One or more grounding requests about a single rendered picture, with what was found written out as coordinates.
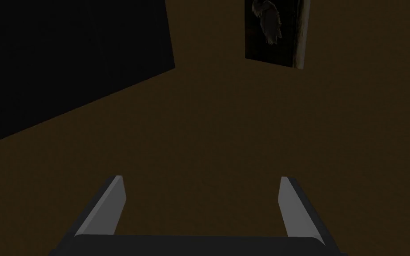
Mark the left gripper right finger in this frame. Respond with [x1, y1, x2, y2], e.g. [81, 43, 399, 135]
[277, 176, 326, 246]

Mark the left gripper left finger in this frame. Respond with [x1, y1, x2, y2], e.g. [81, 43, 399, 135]
[74, 175, 127, 237]

